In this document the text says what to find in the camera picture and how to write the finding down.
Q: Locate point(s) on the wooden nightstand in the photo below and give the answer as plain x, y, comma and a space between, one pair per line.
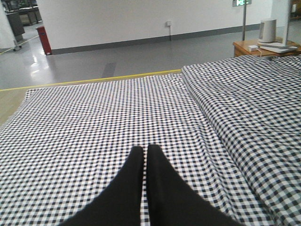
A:
241, 48

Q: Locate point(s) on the red bin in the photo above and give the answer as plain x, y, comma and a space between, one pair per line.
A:
44, 40

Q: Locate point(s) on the green exit sign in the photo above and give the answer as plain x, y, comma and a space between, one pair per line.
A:
238, 3

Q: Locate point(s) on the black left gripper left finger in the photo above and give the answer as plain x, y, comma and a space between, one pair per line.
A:
119, 203

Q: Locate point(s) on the small white charger box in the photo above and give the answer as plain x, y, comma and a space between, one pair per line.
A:
252, 48

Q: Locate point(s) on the white desk lamp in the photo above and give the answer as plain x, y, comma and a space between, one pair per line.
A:
281, 46

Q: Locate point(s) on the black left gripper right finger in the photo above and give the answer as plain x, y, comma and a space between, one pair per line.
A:
172, 202

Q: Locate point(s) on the black white checkered bedsheet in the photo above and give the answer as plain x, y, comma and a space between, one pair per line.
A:
230, 128

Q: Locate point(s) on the white cylindrical speaker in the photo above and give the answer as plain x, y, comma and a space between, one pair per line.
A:
267, 30

